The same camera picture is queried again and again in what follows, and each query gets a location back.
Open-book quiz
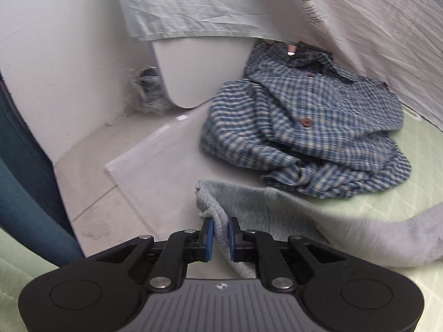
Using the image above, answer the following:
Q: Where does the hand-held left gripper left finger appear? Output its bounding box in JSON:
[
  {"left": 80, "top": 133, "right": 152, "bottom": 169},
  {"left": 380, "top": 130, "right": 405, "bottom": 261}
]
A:
[{"left": 86, "top": 217, "right": 215, "bottom": 293}]

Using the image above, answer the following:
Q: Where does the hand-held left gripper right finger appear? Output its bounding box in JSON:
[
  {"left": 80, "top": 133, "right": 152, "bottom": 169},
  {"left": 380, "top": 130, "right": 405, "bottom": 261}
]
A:
[{"left": 228, "top": 217, "right": 355, "bottom": 293}]

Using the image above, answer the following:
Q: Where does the grey zip hoodie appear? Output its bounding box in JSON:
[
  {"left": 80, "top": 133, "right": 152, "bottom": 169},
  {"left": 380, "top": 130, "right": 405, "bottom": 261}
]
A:
[{"left": 195, "top": 179, "right": 443, "bottom": 279}]

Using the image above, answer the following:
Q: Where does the blue plaid shirt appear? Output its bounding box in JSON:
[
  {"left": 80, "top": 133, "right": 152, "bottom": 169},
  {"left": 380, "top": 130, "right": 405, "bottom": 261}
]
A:
[{"left": 200, "top": 40, "right": 412, "bottom": 199}]

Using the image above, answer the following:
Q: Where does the crumpled clear plastic bag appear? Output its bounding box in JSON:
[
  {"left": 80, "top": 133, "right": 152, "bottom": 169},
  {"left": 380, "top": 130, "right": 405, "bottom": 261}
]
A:
[{"left": 124, "top": 65, "right": 174, "bottom": 117}]

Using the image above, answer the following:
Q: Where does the white rounded panel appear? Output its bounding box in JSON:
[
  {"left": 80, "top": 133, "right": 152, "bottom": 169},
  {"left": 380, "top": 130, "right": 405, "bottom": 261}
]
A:
[{"left": 150, "top": 36, "right": 260, "bottom": 109}]

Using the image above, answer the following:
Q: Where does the dark blue cloth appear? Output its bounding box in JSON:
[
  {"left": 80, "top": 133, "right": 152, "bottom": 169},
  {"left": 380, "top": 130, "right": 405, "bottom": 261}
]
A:
[{"left": 0, "top": 72, "right": 85, "bottom": 267}]

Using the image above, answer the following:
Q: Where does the green quilted blanket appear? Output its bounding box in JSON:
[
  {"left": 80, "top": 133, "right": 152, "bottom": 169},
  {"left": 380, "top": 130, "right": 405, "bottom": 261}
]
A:
[{"left": 0, "top": 226, "right": 61, "bottom": 332}]

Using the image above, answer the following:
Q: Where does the green grid mat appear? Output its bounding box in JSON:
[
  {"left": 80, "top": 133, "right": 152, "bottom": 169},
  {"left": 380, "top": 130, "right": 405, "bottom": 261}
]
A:
[{"left": 242, "top": 105, "right": 443, "bottom": 332}]

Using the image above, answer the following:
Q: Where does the pale carrot-print bed sheet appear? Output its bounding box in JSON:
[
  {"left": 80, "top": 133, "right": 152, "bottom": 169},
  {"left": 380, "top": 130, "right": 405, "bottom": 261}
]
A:
[{"left": 114, "top": 0, "right": 443, "bottom": 132}]

